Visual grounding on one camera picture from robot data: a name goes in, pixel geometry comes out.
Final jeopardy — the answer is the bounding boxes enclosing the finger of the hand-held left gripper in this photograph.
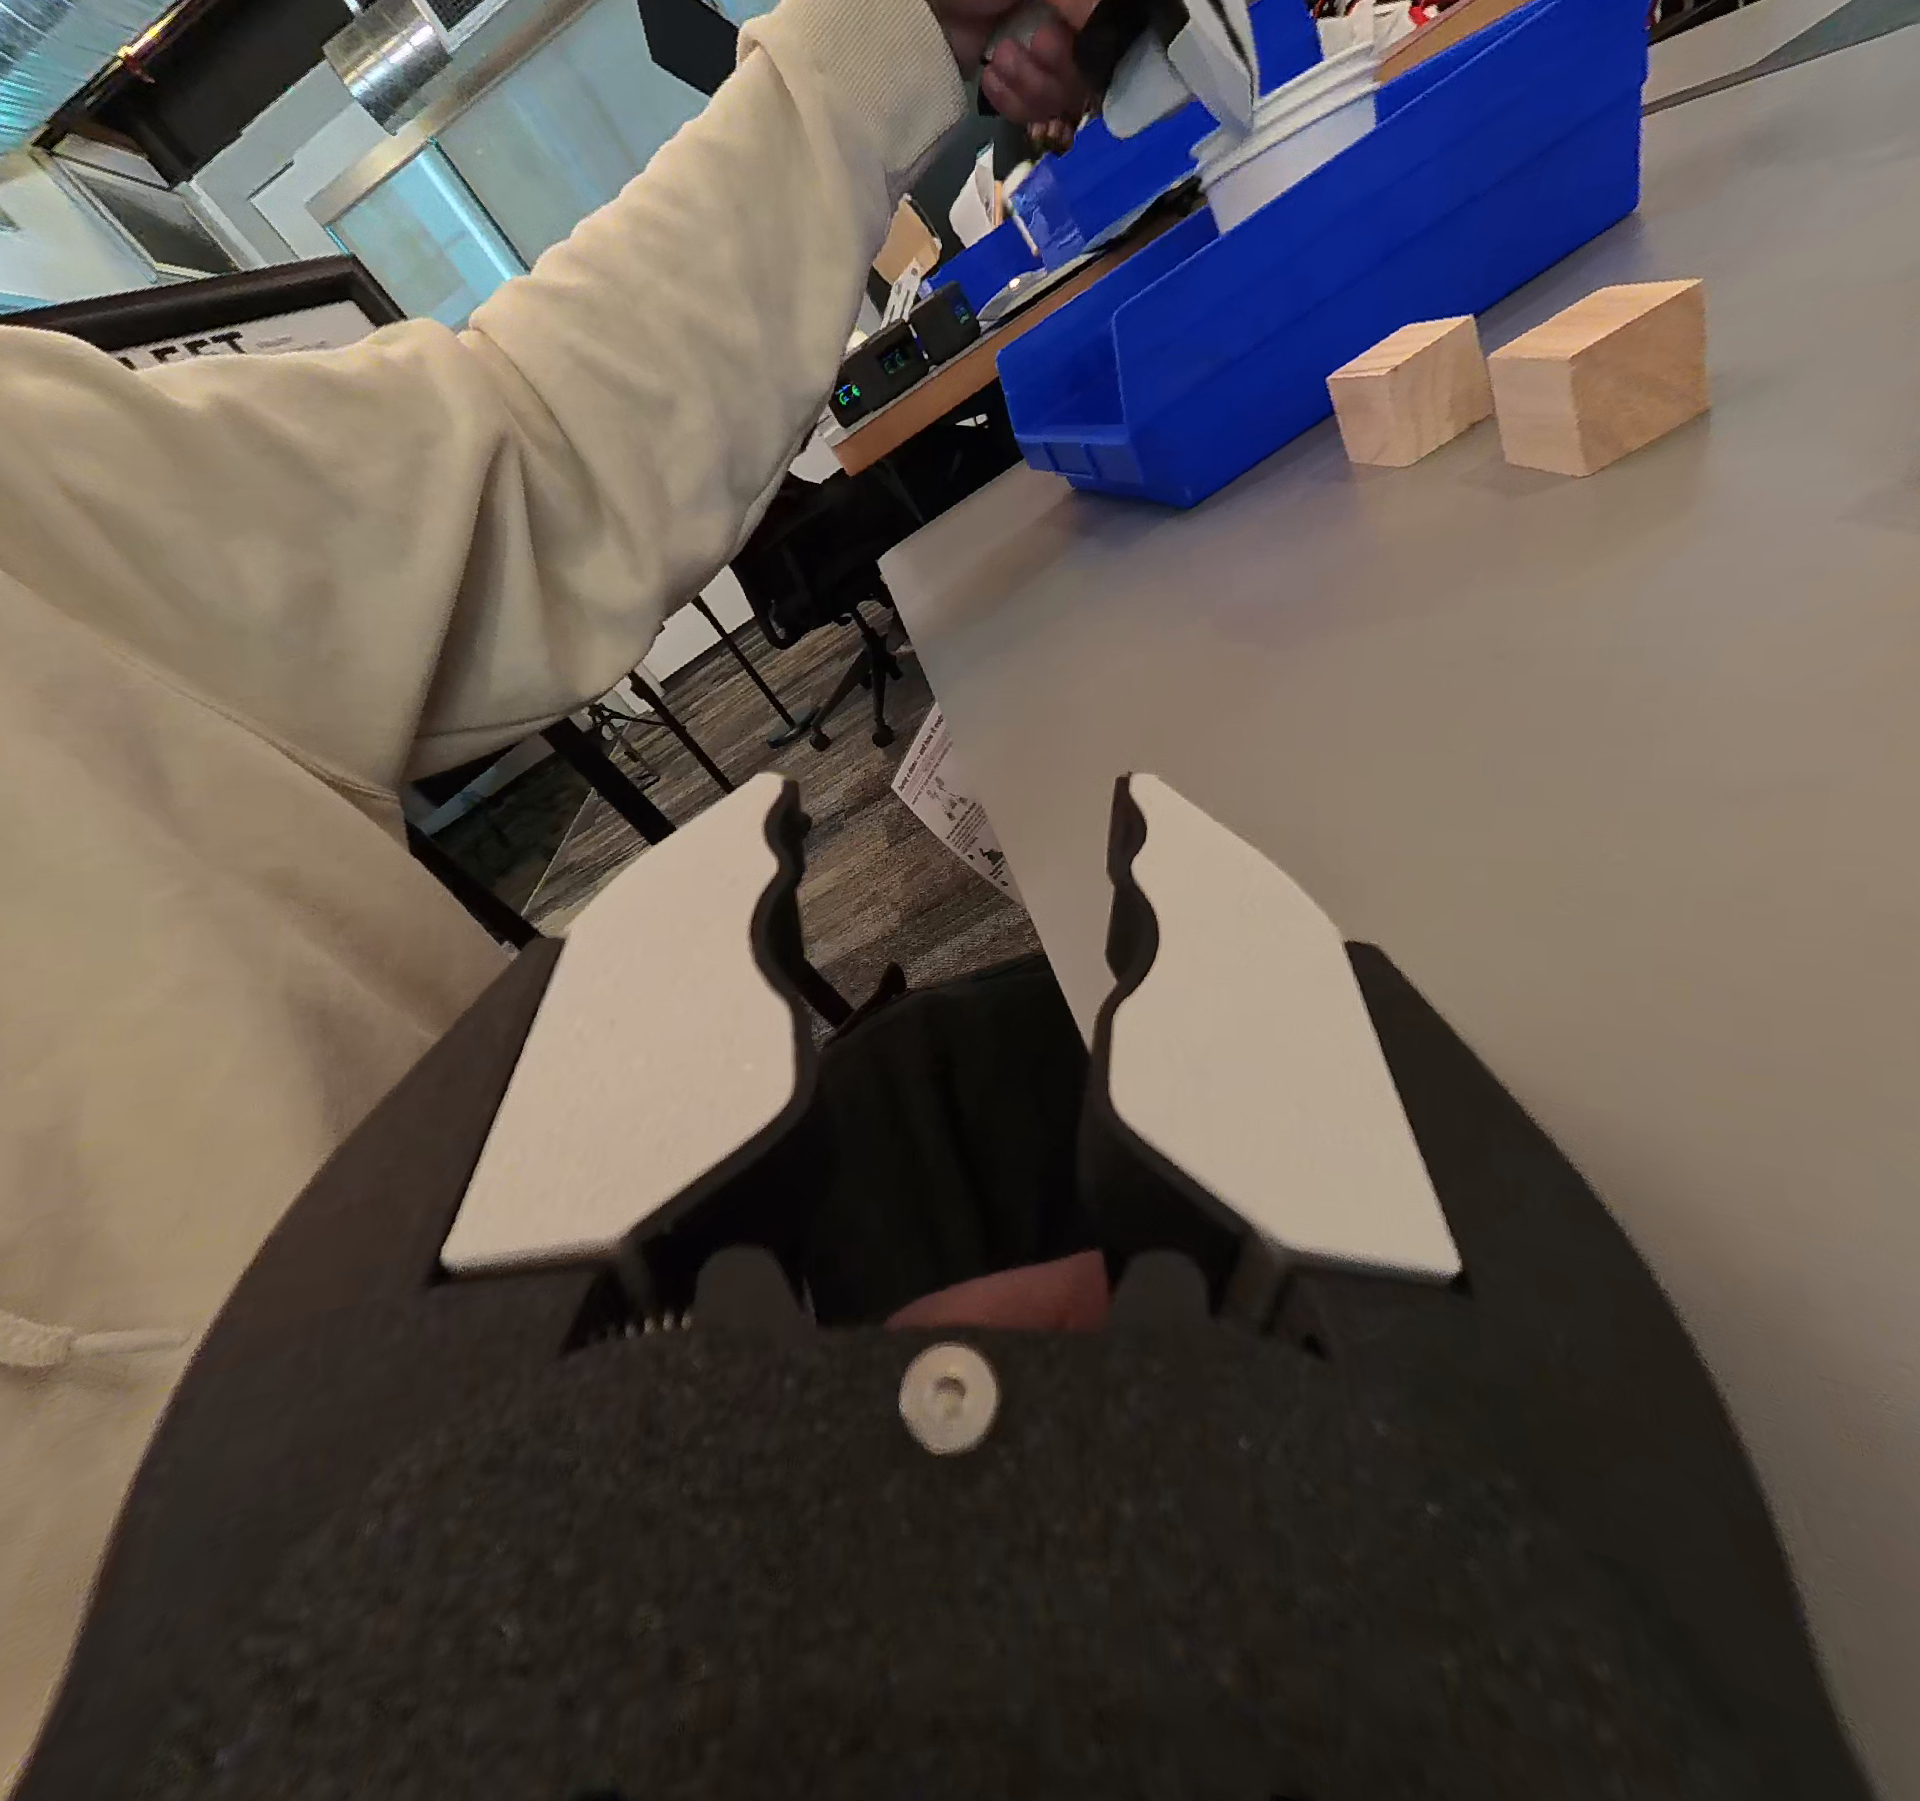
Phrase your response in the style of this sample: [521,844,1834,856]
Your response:
[1155,0,1266,133]

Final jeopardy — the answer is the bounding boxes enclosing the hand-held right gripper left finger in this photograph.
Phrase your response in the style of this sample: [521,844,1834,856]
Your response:
[439,773,824,1282]

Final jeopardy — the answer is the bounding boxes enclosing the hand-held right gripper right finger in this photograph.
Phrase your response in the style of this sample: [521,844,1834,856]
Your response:
[1087,773,1467,1311]

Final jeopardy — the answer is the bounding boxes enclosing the white paper cup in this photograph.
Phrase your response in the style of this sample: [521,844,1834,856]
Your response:
[1200,120,1363,237]
[1250,43,1387,142]

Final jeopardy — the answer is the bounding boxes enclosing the blue plastic bin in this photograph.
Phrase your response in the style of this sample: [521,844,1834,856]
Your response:
[996,0,1670,511]
[937,0,1327,323]

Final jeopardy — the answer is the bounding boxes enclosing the person's left forearm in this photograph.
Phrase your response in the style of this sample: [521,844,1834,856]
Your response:
[0,0,974,786]

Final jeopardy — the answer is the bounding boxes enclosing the person's black pants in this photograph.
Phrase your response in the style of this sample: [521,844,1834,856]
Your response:
[807,954,1110,1330]

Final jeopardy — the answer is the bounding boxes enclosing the printed instruction sheet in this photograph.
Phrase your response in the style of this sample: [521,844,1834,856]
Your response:
[892,699,1041,911]

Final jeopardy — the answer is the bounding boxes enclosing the wooden cube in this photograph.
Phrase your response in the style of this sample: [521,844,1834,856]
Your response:
[1327,314,1496,470]
[1487,279,1712,480]

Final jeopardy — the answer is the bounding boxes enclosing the person's cream hoodie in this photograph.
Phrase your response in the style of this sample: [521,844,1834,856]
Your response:
[0,571,562,1734]

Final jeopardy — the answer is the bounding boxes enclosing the black office chair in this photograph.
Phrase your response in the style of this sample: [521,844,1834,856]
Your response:
[729,473,920,753]

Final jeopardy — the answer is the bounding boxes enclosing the black framed white sign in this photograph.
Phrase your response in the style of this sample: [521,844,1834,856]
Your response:
[0,255,407,366]

